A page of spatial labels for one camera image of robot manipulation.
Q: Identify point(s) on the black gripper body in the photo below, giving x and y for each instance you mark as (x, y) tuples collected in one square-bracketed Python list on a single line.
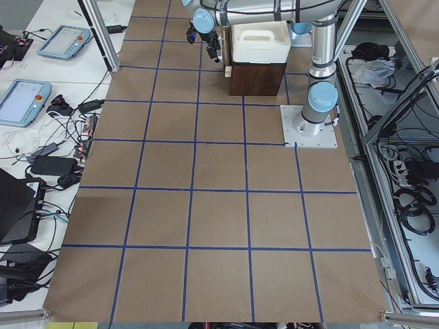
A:
[(208, 37)]

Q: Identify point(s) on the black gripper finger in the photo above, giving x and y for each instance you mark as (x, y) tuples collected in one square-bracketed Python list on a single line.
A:
[(213, 46)]

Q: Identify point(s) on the light wooden drawer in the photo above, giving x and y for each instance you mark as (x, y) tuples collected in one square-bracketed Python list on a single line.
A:
[(226, 51)]

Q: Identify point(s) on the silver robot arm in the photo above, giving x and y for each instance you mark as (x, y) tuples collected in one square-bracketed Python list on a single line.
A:
[(322, 94)]

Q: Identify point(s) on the dark wooden cabinet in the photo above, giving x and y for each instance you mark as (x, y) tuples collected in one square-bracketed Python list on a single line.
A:
[(249, 79)]

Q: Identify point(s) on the white plastic tray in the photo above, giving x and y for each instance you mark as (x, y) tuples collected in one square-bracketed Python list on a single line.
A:
[(261, 43)]

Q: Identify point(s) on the black small power brick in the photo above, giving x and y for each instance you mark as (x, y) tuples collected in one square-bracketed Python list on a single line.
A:
[(116, 29)]

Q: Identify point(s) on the blue teach pendant far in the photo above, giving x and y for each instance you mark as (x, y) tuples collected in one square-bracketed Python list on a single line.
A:
[(65, 42)]

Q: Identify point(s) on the blue teach pendant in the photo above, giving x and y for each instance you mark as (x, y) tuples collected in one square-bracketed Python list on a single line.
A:
[(65, 42), (23, 101)]

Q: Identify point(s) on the white crumpled cloth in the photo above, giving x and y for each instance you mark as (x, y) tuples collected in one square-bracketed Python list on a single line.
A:
[(376, 73)]

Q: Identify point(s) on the blue teach pendant near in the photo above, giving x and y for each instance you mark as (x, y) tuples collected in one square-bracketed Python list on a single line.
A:
[(23, 101)]

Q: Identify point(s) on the black power adapter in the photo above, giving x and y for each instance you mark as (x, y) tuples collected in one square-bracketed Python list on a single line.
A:
[(55, 166)]

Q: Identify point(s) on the black laptop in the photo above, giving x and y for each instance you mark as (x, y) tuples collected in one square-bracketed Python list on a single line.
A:
[(21, 200)]

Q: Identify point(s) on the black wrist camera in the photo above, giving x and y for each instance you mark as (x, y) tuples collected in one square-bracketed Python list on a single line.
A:
[(191, 33)]

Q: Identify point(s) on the aluminium frame post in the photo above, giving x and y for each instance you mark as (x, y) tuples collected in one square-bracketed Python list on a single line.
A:
[(95, 21)]

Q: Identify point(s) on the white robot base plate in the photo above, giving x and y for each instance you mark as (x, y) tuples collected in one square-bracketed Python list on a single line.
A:
[(299, 133)]

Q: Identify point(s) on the aluminium frame rack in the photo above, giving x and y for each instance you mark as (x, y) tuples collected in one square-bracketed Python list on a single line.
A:
[(395, 136)]

